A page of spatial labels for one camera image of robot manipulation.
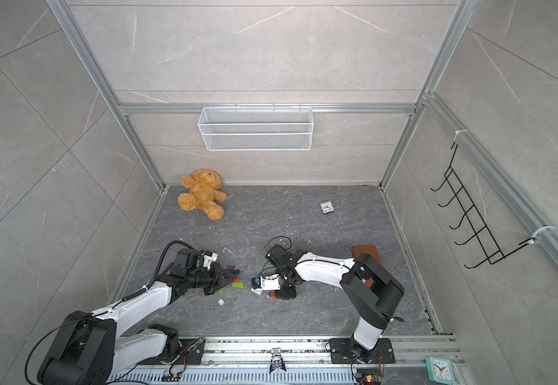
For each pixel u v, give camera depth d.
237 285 0.86
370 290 0.46
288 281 0.74
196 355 0.73
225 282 0.79
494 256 0.57
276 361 0.70
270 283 0.76
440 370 0.69
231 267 0.92
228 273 0.82
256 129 1.01
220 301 0.84
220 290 0.84
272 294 0.86
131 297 0.52
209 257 0.83
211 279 0.75
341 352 0.74
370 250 0.96
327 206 1.10
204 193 1.07
